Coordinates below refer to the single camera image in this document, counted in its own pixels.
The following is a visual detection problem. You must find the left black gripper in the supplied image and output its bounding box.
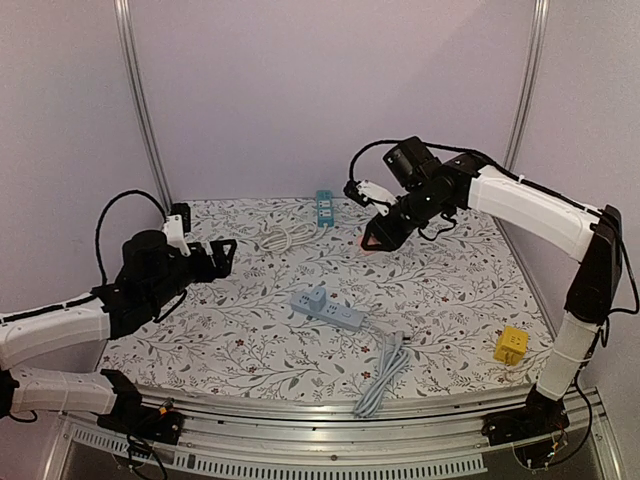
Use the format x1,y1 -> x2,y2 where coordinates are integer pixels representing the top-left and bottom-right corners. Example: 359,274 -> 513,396
146,238 -> 236,312

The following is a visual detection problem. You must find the pink plug adapter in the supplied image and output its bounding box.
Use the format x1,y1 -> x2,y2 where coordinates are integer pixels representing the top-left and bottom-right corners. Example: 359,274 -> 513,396
354,235 -> 377,256

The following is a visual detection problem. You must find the white cord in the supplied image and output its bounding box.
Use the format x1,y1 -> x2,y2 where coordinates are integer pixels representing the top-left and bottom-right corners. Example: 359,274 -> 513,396
255,222 -> 330,254

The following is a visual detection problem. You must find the light blue plug adapter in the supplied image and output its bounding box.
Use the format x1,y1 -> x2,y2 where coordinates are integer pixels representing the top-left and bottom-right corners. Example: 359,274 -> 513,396
308,286 -> 326,312

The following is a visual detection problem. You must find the grey-blue cord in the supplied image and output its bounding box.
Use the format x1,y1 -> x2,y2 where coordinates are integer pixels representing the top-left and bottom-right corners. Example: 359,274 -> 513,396
352,329 -> 412,419

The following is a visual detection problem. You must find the grey-blue power strip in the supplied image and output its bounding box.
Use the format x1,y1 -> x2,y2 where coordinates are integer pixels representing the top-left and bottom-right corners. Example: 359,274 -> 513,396
290,292 -> 364,331

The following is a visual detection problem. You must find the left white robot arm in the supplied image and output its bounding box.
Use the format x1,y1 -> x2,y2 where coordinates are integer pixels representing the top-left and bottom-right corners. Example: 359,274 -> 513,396
1,230 -> 237,434

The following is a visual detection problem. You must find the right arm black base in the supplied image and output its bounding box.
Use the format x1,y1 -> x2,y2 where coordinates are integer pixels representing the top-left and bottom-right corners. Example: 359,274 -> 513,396
481,387 -> 569,469

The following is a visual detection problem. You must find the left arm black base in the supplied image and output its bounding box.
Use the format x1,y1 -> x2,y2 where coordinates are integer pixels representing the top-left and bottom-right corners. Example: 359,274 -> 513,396
97,369 -> 185,445

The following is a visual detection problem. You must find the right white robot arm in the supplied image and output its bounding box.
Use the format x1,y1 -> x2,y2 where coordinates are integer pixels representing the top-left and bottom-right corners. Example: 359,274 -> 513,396
344,136 -> 623,436

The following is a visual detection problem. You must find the floral table cloth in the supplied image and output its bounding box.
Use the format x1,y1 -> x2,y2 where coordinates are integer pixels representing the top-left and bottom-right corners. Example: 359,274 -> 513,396
101,199 -> 552,403

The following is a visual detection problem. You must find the yellow cube socket adapter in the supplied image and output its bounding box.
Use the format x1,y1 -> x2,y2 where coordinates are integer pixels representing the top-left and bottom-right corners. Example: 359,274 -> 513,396
493,326 -> 529,366

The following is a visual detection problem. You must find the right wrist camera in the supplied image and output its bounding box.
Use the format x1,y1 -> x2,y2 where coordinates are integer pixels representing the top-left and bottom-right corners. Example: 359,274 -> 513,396
343,180 -> 398,216

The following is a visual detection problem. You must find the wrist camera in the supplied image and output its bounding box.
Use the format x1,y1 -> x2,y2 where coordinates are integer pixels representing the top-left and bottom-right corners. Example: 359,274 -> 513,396
162,202 -> 191,257
343,180 -> 398,216

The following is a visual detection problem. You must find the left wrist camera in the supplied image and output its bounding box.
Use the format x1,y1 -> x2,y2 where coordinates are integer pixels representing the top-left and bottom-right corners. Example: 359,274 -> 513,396
162,202 -> 191,257

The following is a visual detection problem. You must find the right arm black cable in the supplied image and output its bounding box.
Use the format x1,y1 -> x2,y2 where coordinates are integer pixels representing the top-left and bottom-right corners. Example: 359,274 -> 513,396
348,139 -> 601,216

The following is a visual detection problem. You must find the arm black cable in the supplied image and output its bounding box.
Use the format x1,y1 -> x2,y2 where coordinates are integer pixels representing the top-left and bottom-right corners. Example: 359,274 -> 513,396
348,139 -> 601,216
94,190 -> 169,289

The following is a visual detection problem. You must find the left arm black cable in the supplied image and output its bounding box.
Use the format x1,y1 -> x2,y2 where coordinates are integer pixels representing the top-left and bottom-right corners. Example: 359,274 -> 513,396
94,190 -> 169,289

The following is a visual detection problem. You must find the aluminium front rail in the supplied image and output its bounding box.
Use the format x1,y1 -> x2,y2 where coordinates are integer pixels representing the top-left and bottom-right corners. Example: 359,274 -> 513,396
39,384 -> 626,480

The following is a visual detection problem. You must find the right aluminium corner post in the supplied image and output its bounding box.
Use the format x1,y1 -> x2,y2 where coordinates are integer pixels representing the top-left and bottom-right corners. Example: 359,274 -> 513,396
504,0 -> 550,171

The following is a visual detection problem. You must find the aluminium corner post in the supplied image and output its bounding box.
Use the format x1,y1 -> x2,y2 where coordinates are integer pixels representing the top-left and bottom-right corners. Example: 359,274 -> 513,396
504,0 -> 550,171
114,0 -> 173,210

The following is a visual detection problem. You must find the left aluminium corner post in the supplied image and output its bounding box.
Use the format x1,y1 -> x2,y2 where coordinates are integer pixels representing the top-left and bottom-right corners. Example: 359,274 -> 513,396
114,0 -> 173,210

